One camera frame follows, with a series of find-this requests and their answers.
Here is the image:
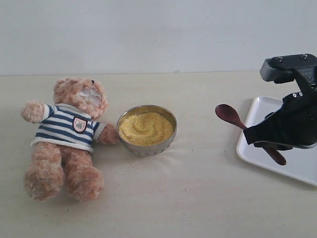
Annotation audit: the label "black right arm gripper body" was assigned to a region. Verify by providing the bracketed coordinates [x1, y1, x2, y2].
[280, 67, 317, 146]

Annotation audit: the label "dark red wooden spoon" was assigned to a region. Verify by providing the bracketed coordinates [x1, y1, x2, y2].
[215, 104, 286, 166]

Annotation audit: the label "beige teddy bear striped sweater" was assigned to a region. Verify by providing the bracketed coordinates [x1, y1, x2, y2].
[21, 78, 118, 201]

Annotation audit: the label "white rectangular plastic tray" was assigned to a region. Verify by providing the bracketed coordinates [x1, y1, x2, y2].
[236, 96, 317, 186]

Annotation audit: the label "steel bowl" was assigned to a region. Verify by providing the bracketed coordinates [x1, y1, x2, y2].
[116, 105, 177, 157]

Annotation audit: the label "yellow millet grains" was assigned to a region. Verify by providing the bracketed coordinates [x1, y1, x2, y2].
[119, 112, 174, 147]

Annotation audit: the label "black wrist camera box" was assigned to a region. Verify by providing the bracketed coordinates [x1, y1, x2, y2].
[260, 54, 317, 85]

